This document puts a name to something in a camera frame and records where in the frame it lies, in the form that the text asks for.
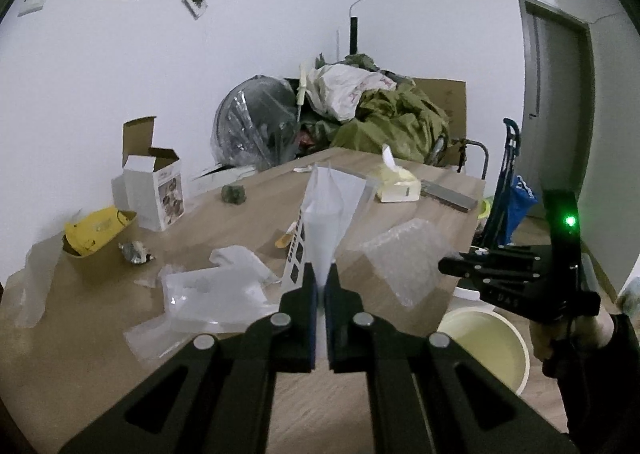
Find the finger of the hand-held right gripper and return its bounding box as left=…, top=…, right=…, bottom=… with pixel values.
left=469, top=243, right=552, bottom=261
left=438, top=255, right=547, bottom=286

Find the large white plastic bag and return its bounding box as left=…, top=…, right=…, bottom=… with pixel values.
left=159, top=266, right=280, bottom=331

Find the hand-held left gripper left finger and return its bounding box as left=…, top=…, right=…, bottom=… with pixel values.
left=59, top=261, right=321, bottom=454

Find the yellow duck-print bag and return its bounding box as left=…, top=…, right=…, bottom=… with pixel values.
left=62, top=206, right=132, bottom=255

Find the white printed plastic bag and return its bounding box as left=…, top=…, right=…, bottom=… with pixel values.
left=305, top=63, right=397, bottom=123

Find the flat clear plastic bag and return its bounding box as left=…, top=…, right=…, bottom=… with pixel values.
left=123, top=318, right=246, bottom=361

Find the blue bag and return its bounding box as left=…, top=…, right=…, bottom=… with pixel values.
left=504, top=175, right=539, bottom=236

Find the clear plastic packaging bag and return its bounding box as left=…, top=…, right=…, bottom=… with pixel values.
left=279, top=163, right=377, bottom=360

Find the clear plastic sheet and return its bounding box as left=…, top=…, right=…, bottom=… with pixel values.
left=2, top=239, right=64, bottom=330

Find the olive green cloth pile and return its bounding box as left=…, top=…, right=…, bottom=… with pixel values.
left=300, top=53, right=451, bottom=168

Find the white wall plate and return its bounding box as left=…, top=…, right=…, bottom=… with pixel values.
left=17, top=0, right=51, bottom=18

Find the blue hand trolley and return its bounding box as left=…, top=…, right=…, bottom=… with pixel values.
left=481, top=117, right=524, bottom=248

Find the white carton box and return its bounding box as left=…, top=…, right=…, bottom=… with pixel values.
left=111, top=116, right=187, bottom=232

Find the bubble wrap sheet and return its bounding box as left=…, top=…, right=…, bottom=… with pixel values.
left=361, top=218, right=459, bottom=310

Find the brown cardboard tub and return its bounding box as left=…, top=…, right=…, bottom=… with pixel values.
left=62, top=210, right=139, bottom=261

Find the metal chair frame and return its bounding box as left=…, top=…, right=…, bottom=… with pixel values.
left=426, top=133, right=491, bottom=181

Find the snack wrapper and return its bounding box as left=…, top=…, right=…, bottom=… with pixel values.
left=119, top=240, right=154, bottom=266

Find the brown cardboard box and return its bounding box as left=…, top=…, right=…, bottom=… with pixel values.
left=410, top=77, right=469, bottom=143

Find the small yellow wrapper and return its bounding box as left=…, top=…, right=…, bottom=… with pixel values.
left=274, top=221, right=297, bottom=249

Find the pale yellow plastic bucket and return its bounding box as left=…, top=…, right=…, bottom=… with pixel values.
left=436, top=306, right=531, bottom=397

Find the person's right forearm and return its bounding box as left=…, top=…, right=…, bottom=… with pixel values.
left=542, top=314, right=640, bottom=440

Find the pale plastic strip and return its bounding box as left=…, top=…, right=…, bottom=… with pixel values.
left=297, top=61, right=314, bottom=111

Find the grey flat box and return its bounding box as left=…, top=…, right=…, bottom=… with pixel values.
left=419, top=179, right=479, bottom=211

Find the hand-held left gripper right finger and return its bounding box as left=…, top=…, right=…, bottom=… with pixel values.
left=322, top=261, right=581, bottom=454

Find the fan wrapped in plastic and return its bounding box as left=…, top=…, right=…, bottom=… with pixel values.
left=212, top=75, right=302, bottom=170

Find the yellow tissue pack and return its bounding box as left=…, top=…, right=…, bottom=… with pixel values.
left=375, top=144, right=424, bottom=204

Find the person's right hand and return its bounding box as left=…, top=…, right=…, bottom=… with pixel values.
left=529, top=309, right=614, bottom=361

